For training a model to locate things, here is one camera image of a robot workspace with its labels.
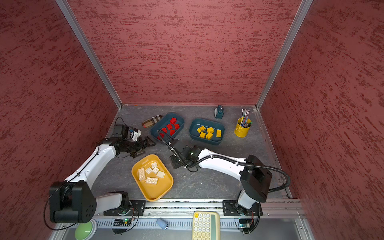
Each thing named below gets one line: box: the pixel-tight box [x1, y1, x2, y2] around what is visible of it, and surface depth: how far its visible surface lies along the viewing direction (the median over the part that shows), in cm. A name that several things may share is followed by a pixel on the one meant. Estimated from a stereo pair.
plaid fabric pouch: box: [142, 115, 163, 128], surface depth 109 cm
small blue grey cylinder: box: [156, 217, 169, 230], surface depth 71 cm
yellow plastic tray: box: [131, 154, 174, 202], surface depth 83 cm
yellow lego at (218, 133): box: [216, 129, 222, 138], surface depth 105 cm
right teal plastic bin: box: [189, 118, 225, 145], surface depth 106 cm
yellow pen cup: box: [234, 117, 252, 138], surface depth 99 cm
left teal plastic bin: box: [150, 112, 185, 143], surface depth 109 cm
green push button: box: [74, 219, 98, 240], surface depth 67 cm
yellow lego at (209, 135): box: [205, 132, 213, 140], surface depth 102 cm
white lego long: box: [138, 167, 146, 181], surface depth 85 cm
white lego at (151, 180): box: [145, 177, 158, 185], surface depth 83 cm
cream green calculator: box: [192, 210, 221, 240], surface depth 69 cm
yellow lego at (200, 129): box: [197, 126, 206, 134], surface depth 106 cm
